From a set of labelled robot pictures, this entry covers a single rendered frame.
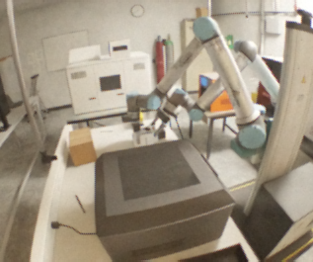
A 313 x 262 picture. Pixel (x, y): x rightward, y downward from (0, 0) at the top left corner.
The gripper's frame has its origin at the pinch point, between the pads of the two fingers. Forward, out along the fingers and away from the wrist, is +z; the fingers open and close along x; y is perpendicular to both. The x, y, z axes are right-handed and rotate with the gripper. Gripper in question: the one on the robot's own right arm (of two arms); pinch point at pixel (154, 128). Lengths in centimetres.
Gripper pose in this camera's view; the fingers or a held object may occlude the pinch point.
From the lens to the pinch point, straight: 139.5
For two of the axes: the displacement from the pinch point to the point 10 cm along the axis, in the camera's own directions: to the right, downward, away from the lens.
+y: -7.6, -4.2, -4.9
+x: 2.9, 4.5, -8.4
